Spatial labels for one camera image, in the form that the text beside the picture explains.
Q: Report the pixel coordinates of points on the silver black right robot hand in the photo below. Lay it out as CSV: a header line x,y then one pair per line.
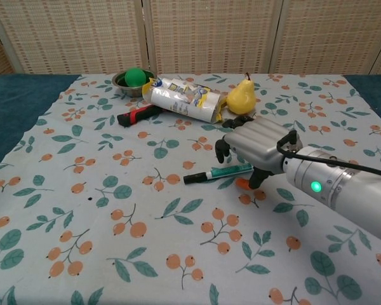
x,y
257,139

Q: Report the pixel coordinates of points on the green whiteboard marker body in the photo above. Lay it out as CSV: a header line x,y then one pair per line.
x,y
231,171

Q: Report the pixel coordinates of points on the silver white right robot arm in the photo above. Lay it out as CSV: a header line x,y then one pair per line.
x,y
336,184

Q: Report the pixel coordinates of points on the yellow pear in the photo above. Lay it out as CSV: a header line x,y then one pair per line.
x,y
239,98

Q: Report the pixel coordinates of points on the white yellow snack bag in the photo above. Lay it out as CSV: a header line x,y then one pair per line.
x,y
181,98

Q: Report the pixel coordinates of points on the woven bamboo folding screen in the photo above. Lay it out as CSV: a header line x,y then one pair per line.
x,y
209,35

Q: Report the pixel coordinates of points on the stainless steel bowl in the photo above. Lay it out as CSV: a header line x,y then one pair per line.
x,y
133,90

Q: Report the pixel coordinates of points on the green ball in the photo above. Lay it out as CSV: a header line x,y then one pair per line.
x,y
135,77

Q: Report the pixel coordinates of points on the floral orange-fruit tablecloth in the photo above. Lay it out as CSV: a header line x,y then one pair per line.
x,y
146,222

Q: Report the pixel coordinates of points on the teal table cover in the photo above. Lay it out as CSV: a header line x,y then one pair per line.
x,y
12,105

